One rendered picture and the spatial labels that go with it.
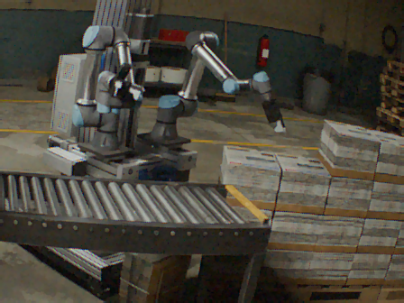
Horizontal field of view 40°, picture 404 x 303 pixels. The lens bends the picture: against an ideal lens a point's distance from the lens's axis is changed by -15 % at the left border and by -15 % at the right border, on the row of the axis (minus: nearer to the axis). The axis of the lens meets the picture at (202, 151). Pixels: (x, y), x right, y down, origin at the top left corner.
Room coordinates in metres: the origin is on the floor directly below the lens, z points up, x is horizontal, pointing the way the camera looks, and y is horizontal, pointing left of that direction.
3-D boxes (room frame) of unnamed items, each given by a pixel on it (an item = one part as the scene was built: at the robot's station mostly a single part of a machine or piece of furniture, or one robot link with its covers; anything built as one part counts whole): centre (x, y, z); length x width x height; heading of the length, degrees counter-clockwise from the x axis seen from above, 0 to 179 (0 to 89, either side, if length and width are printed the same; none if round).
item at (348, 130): (3.40, -0.84, 1.06); 0.37 x 0.29 x 0.01; 5
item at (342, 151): (3.40, -0.83, 0.95); 0.38 x 0.29 x 0.23; 5
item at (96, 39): (3.08, 0.61, 1.19); 0.15 x 0.12 x 0.55; 120
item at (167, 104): (3.57, 0.22, 0.98); 0.13 x 0.12 x 0.14; 143
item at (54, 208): (2.33, 0.59, 0.77); 0.47 x 0.05 x 0.05; 21
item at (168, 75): (9.21, 1.16, 0.55); 1.80 x 0.70 x 1.09; 111
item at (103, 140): (3.15, 0.50, 0.87); 0.15 x 0.15 x 0.10
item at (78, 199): (2.38, 0.46, 0.77); 0.47 x 0.05 x 0.05; 21
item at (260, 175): (3.39, -0.70, 0.42); 1.17 x 0.39 x 0.83; 94
